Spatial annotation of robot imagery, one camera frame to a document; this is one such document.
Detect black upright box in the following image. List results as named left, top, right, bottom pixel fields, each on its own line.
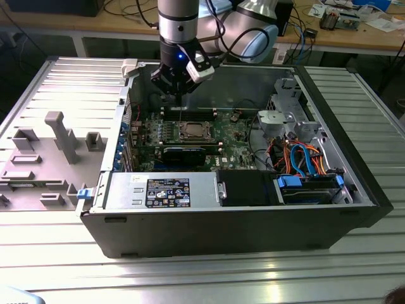
left=277, top=0, right=294, bottom=36

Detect orange power wires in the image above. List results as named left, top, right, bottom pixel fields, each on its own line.
left=268, top=139, right=328, bottom=177

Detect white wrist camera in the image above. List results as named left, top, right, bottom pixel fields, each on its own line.
left=185, top=42, right=216, bottom=84

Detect seated person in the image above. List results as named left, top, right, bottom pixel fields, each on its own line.
left=382, top=284, right=405, bottom=304

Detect hard disk in blue carrier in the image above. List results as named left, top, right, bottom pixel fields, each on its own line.
left=272, top=173, right=346, bottom=206

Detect silver metal drive cage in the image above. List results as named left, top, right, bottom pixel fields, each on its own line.
left=256, top=77, right=323, bottom=142

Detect black monitor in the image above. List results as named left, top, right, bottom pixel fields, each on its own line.
left=5, top=0, right=103, bottom=18

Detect white plastic case latch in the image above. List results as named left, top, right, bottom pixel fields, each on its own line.
left=121, top=58, right=140, bottom=79

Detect grey power supply unit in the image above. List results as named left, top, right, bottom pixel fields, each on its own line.
left=103, top=172, right=220, bottom=212

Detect grey electronic module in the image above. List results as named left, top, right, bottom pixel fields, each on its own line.
left=337, top=11, right=362, bottom=32

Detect blue data wire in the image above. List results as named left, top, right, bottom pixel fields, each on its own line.
left=290, top=144, right=318, bottom=177

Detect white rounded device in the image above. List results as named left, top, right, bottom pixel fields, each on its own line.
left=0, top=286, right=44, bottom=304

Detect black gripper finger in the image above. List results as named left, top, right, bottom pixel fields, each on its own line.
left=175, top=73, right=199, bottom=107
left=150, top=63, right=178, bottom=96

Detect black graphics card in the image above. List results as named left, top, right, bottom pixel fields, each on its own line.
left=162, top=146, right=207, bottom=167

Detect green motherboard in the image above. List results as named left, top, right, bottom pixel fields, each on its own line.
left=130, top=109, right=259, bottom=174

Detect blue box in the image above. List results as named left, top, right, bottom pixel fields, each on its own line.
left=351, top=0, right=393, bottom=11

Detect black camera cable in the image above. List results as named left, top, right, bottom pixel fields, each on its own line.
left=204, top=0, right=271, bottom=66

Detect silver CPU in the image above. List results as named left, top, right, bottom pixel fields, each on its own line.
left=185, top=123, right=206, bottom=137

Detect blue plastic clip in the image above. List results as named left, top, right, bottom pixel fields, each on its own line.
left=77, top=188, right=96, bottom=201

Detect wooden desk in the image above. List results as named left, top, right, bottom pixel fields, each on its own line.
left=0, top=0, right=405, bottom=53

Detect black PC case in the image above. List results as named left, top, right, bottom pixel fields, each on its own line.
left=75, top=58, right=395, bottom=260

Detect grey parts rack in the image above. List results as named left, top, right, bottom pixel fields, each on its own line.
left=0, top=110, right=110, bottom=212

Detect white papers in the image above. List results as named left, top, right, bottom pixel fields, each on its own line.
left=363, top=15, right=405, bottom=34

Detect CPU cooler heatsink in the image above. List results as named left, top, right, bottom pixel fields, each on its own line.
left=318, top=8, right=340, bottom=32

